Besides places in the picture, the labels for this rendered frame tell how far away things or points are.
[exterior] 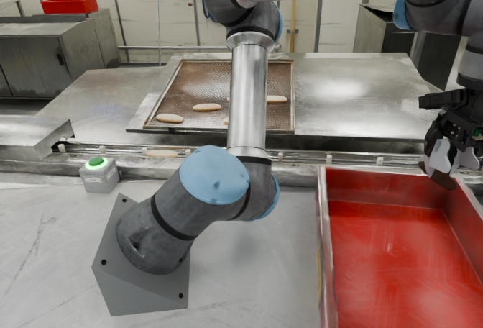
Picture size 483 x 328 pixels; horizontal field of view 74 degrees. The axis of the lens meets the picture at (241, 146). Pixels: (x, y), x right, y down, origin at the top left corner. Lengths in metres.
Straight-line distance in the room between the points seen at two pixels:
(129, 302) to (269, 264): 0.28
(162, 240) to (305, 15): 4.16
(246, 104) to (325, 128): 0.42
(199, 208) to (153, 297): 0.18
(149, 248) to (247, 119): 0.32
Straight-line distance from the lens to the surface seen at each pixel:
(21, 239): 0.93
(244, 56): 0.74
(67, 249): 0.85
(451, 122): 0.67
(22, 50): 3.86
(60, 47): 3.60
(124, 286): 0.62
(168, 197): 0.57
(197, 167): 0.53
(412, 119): 1.18
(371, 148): 1.12
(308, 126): 1.06
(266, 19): 0.78
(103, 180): 0.94
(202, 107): 1.14
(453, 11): 0.63
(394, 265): 0.75
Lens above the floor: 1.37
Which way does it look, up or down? 31 degrees down
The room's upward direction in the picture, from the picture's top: 2 degrees counter-clockwise
